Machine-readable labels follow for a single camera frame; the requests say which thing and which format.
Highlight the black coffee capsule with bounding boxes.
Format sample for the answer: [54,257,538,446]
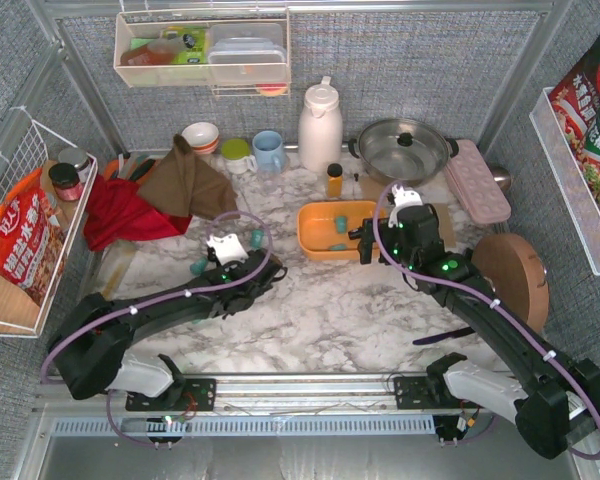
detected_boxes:
[348,228,362,240]

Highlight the teal coffee capsule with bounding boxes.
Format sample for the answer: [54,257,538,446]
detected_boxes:
[190,258,208,276]
[328,243,348,251]
[334,215,348,234]
[250,229,265,249]

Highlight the brown cardboard piece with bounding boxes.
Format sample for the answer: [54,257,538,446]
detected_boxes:
[432,203,456,249]

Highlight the orange plastic basket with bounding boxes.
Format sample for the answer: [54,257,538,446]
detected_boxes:
[297,200,376,262]

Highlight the brown cloth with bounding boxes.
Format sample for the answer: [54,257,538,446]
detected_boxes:
[137,134,237,220]

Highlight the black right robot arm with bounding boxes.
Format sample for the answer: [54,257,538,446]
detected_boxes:
[348,204,600,460]

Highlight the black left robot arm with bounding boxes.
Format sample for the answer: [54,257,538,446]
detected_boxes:
[47,249,287,400]

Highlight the white mesh basket right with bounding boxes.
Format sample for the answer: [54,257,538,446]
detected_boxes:
[529,87,600,276]

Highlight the small brown cardboard sheet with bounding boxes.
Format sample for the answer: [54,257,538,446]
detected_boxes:
[358,175,395,205]

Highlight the orange juice bottle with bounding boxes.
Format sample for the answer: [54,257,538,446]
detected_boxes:
[326,163,343,198]

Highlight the pink egg tray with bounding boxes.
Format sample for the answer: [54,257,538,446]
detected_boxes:
[443,138,511,225]

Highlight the steel pot with lid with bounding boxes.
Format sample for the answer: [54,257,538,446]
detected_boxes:
[347,119,459,187]

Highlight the round wooden board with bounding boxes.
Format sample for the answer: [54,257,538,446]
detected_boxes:
[471,233,550,333]

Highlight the steel round object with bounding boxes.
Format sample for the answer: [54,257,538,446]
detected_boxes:
[489,165,513,193]

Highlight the white thermos jug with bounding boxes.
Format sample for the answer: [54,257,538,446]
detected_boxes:
[298,76,343,173]

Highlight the blue mug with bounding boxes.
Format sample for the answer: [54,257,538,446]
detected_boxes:
[252,130,287,174]

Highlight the green lidded white cup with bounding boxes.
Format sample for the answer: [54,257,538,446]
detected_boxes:
[221,138,257,175]

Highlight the red cloth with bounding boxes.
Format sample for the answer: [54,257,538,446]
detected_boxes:
[83,175,191,252]

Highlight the white orange striped bowl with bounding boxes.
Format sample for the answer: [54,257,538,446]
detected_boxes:
[181,122,219,155]

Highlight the red jar black lid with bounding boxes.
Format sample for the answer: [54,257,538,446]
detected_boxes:
[48,163,83,202]

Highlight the glass jar silver lid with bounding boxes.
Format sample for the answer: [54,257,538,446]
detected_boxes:
[57,147,91,183]

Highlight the clear plastic containers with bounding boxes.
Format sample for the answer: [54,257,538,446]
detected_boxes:
[206,22,287,85]

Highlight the orange snack bag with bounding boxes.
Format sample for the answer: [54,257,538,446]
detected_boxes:
[0,168,65,306]

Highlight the red seasoning packet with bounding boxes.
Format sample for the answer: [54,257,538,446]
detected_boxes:
[548,34,600,150]

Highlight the green package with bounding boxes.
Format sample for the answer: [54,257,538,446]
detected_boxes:
[160,26,209,65]

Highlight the orange bottle in rack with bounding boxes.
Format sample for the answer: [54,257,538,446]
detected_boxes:
[120,39,185,66]

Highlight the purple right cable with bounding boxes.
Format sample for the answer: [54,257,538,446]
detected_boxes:
[371,180,600,460]

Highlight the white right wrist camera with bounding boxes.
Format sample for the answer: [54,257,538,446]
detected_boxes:
[388,184,424,228]

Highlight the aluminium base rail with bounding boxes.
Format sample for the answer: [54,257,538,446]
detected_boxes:
[29,370,581,412]

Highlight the cream wall rack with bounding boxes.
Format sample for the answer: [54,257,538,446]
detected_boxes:
[114,7,291,97]

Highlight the white wire basket left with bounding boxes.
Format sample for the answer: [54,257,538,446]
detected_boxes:
[0,118,98,338]

